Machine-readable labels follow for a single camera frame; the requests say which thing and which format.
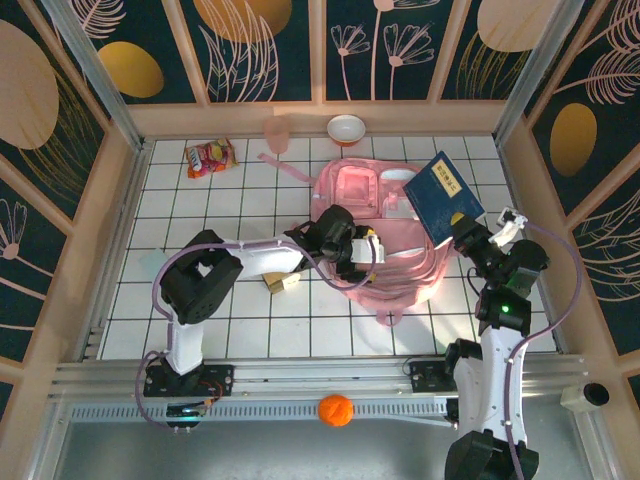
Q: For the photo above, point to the dark blue book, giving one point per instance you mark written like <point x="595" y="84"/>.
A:
<point x="440" y="195"/>

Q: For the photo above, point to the pink backpack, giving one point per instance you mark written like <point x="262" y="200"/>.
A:
<point x="400" y="275"/>

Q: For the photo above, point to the tan wooden block toy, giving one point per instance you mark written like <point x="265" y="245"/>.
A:
<point x="280" y="284"/>

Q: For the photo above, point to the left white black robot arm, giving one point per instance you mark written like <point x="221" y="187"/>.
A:
<point x="270" y="257"/>

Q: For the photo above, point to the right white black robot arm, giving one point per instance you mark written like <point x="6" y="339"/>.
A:
<point x="500" y="380"/>

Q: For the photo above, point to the white orange bowl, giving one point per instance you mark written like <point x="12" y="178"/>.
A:
<point x="345" y="129"/>

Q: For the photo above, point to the pink plastic cup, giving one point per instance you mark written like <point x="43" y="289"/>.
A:
<point x="276" y="134"/>

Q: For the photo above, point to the orange snack bag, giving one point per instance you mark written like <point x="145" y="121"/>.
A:
<point x="210" y="157"/>

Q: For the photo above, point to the right small control board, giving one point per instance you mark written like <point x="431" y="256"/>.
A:
<point x="451" y="412"/>

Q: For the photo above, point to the small control board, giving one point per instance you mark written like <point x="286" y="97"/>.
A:
<point x="451" y="412"/>
<point x="182" y="412"/>

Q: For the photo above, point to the orange ball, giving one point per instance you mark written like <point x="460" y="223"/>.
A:
<point x="336" y="411"/>

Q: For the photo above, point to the left small control board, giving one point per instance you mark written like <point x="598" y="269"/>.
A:
<point x="182" y="412"/>

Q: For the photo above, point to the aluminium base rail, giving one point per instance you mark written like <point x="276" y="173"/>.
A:
<point x="320" y="375"/>

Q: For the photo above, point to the beige small camera device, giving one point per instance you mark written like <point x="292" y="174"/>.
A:
<point x="585" y="396"/>

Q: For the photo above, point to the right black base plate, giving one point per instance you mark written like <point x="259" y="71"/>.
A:
<point x="425" y="377"/>

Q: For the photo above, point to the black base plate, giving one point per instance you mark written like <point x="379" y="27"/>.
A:
<point x="425" y="377"/>
<point x="220" y="380"/>

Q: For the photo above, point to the aluminium corner post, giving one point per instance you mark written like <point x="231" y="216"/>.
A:
<point x="539" y="65"/>
<point x="106" y="95"/>

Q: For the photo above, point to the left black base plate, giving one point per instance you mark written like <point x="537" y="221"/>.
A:
<point x="220" y="380"/>

